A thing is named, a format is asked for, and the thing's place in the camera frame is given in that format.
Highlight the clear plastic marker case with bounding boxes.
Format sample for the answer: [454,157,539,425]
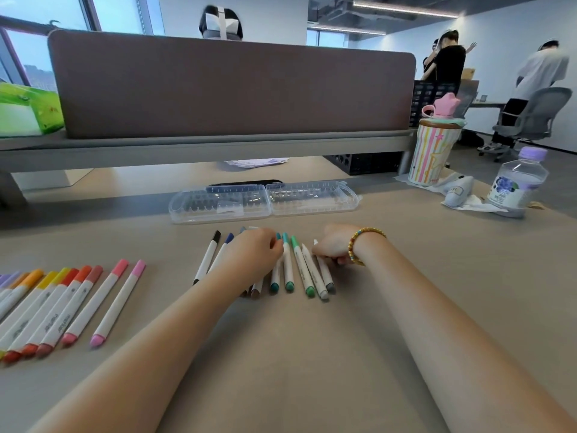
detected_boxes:
[168,180,360,225]

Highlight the person's left hand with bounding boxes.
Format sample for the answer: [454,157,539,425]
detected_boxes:
[221,227,285,293]

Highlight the green tissue pack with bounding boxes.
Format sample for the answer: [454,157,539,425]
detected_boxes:
[0,82,65,137]

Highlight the gold bead bracelet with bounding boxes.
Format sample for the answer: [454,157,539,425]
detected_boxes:
[347,227,388,266]

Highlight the group of cool-coloured white markers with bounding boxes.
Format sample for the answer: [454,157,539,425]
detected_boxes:
[192,226,337,302]

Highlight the dark window frame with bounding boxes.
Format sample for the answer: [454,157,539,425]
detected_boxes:
[0,0,165,86]

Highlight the black smartphone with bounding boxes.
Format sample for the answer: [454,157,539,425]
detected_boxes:
[207,179,284,187]

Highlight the white tissue paper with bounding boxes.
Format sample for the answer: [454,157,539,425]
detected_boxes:
[395,173,508,213]

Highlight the person's right forearm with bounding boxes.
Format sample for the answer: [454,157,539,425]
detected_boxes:
[356,232,577,433]

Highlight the person's right hand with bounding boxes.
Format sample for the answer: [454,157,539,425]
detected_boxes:
[311,223,361,266]

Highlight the grey desk riser shelf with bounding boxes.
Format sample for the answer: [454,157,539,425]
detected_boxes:
[0,128,418,208]

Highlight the group of warm-coloured white markers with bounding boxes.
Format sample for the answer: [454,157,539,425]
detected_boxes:
[0,259,147,366]

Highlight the linear ceiling light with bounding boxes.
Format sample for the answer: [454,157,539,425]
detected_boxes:
[353,0,460,19]
[308,24,387,35]

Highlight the papers with orange sheet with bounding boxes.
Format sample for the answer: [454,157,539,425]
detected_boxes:
[225,157,290,170]

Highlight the striped tumbler pink lid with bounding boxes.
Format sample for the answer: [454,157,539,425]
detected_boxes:
[408,93,468,188]

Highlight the white plush toy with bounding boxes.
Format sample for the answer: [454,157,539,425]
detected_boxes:
[444,174,475,207]

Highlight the brown fabric desk divider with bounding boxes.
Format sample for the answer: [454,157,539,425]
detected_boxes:
[47,29,417,140]

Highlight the clear bottle purple cap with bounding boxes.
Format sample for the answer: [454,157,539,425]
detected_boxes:
[486,146,550,218]

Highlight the grey office chair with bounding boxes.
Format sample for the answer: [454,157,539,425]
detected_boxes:
[480,87,573,163]

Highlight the black plastic file rack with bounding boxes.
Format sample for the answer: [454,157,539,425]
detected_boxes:
[409,79,460,127]

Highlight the person's left forearm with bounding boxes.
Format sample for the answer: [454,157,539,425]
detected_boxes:
[26,265,244,433]

